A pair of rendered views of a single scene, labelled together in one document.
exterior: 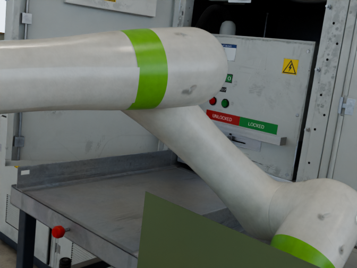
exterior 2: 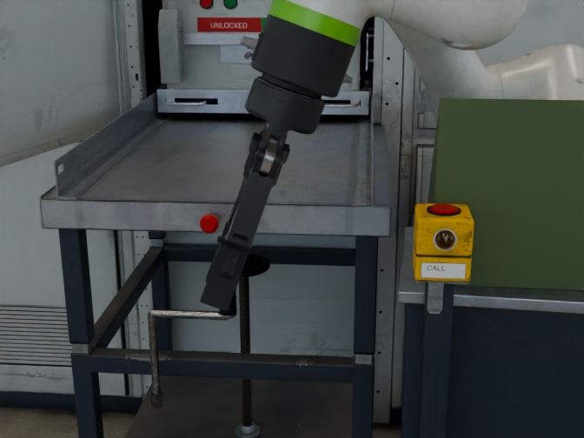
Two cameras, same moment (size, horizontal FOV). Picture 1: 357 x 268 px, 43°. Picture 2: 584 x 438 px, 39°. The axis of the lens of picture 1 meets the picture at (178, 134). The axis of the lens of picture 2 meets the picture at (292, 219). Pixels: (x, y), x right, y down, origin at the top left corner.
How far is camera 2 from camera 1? 0.96 m
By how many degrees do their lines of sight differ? 36
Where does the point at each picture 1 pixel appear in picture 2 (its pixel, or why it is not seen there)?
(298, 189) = (532, 63)
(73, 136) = (16, 107)
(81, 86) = not seen: outside the picture
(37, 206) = (124, 209)
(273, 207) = (509, 90)
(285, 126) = not seen: hidden behind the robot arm
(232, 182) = (471, 74)
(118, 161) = (120, 126)
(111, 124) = (60, 74)
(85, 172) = (101, 153)
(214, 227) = (551, 106)
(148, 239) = (451, 153)
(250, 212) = not seen: hidden behind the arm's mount
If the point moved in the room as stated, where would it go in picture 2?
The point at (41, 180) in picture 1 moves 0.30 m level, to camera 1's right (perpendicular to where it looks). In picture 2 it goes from (73, 177) to (212, 155)
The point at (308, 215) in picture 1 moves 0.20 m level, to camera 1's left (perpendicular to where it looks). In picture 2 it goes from (567, 82) to (487, 95)
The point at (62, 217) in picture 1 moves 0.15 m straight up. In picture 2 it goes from (194, 205) to (190, 121)
